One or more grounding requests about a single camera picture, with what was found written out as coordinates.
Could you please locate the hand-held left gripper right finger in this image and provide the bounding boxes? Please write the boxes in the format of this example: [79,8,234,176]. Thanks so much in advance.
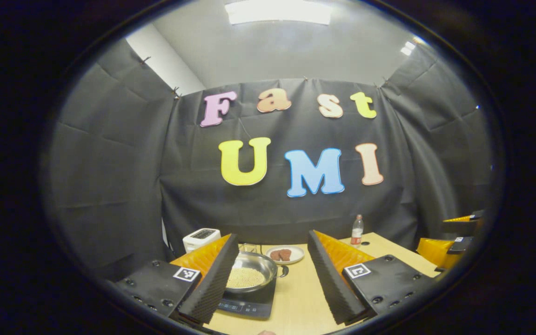
[308,230,436,325]

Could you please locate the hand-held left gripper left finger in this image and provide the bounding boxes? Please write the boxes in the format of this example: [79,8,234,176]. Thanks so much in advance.
[114,234,240,325]

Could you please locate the black induction cooktop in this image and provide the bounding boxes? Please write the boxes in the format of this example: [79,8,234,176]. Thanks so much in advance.
[217,277,278,319]

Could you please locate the steel pot with black handle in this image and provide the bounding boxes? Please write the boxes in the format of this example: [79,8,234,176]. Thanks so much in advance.
[225,251,289,294]

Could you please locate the pile of yellow soybeans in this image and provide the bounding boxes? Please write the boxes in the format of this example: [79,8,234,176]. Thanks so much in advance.
[226,267,265,289]

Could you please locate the white oval plate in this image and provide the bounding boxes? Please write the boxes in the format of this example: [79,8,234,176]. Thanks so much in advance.
[266,245,305,265]

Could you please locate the white toaster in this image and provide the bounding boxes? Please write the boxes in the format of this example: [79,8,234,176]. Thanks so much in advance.
[183,228,221,253]

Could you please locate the clear water bottle red label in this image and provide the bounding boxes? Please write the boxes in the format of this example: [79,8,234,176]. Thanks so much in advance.
[351,214,364,245]

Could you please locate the black backdrop cloth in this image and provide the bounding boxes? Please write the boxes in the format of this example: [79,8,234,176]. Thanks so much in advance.
[42,37,494,280]

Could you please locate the large ceiling light panel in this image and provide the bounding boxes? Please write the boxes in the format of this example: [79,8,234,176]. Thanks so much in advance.
[225,0,333,26]

